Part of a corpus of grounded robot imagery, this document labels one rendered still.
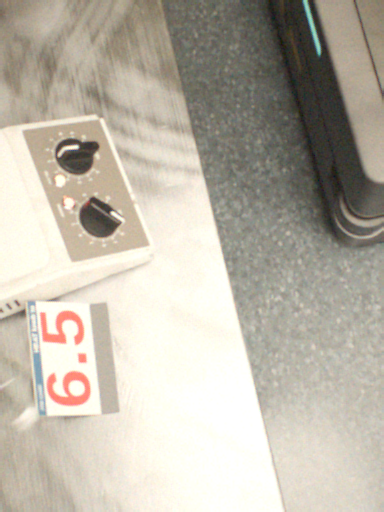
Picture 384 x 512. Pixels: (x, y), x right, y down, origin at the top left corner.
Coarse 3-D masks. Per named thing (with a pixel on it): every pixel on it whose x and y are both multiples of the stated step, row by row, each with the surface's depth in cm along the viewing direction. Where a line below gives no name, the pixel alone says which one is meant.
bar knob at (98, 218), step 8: (88, 200) 87; (96, 200) 87; (88, 208) 87; (96, 208) 86; (104, 208) 87; (112, 208) 87; (80, 216) 87; (88, 216) 87; (96, 216) 87; (104, 216) 87; (112, 216) 87; (120, 216) 87; (88, 224) 87; (96, 224) 87; (104, 224) 87; (112, 224) 87; (120, 224) 87; (96, 232) 87; (104, 232) 87; (112, 232) 88
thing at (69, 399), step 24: (48, 312) 88; (72, 312) 90; (48, 336) 87; (72, 336) 89; (48, 360) 87; (72, 360) 88; (48, 384) 86; (72, 384) 88; (48, 408) 86; (72, 408) 87
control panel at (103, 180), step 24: (96, 120) 92; (48, 144) 89; (48, 168) 88; (96, 168) 90; (48, 192) 87; (72, 192) 88; (96, 192) 89; (120, 192) 90; (72, 216) 87; (72, 240) 86; (96, 240) 87; (120, 240) 88; (144, 240) 89
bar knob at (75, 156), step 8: (64, 144) 89; (72, 144) 88; (80, 144) 88; (88, 144) 88; (96, 144) 89; (56, 152) 89; (64, 152) 87; (72, 152) 87; (80, 152) 88; (88, 152) 88; (64, 160) 88; (72, 160) 89; (80, 160) 89; (88, 160) 89; (64, 168) 88; (72, 168) 88; (80, 168) 89; (88, 168) 89
